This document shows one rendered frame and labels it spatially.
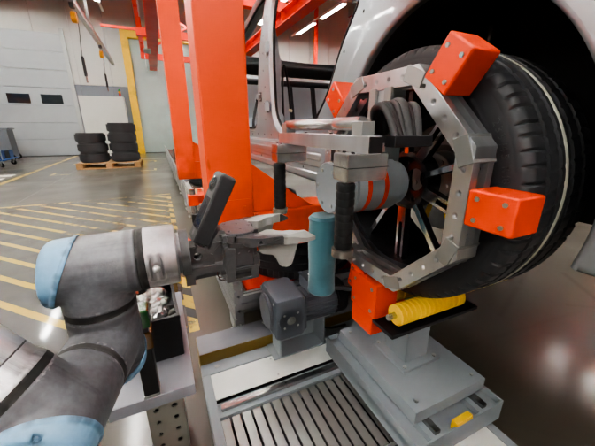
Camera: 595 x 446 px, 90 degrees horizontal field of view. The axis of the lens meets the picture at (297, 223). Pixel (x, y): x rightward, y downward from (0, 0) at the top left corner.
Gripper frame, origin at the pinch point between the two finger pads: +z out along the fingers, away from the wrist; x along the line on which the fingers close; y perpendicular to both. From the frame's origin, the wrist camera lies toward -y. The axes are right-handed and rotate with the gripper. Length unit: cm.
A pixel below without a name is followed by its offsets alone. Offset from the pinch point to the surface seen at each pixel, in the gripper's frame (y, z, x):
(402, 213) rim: 7.5, 40.9, -16.3
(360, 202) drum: 0.8, 21.7, -10.7
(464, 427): 68, 51, 8
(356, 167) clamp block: -9.5, 10.3, 2.4
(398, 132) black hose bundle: -15.5, 18.1, 3.5
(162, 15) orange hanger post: -102, -4, -253
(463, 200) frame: -3.1, 30.5, 9.2
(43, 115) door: -55, -364, -1306
